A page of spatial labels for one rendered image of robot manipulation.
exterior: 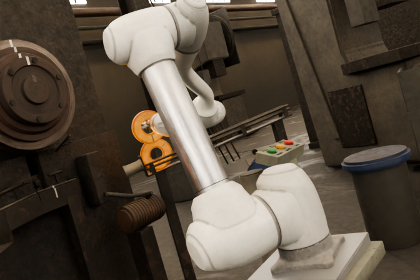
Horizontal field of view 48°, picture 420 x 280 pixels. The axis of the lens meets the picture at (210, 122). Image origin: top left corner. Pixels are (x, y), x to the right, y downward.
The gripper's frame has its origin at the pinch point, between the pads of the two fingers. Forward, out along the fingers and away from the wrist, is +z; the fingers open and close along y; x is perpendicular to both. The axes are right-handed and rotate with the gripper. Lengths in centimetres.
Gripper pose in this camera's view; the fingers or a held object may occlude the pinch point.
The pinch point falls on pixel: (147, 123)
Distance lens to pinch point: 220.9
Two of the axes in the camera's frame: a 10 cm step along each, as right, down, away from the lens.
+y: 9.0, -2.6, 3.6
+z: -3.7, 0.0, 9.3
